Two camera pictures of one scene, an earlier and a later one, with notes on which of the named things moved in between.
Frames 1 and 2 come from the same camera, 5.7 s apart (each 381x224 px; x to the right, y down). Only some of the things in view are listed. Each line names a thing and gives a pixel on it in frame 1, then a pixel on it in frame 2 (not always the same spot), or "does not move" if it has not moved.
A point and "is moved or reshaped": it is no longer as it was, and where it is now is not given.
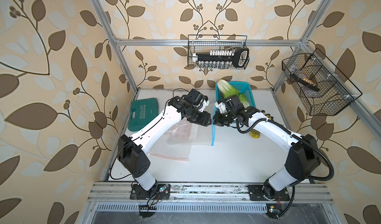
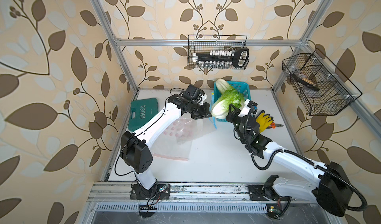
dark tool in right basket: x=305 y=82 does not move
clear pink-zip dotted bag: x=176 y=143 does not move
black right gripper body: x=224 y=118 → x=237 y=122
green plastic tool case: x=142 y=111 does not move
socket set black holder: x=239 y=56 does not move
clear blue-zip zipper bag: x=189 y=133 is moved or reshaped
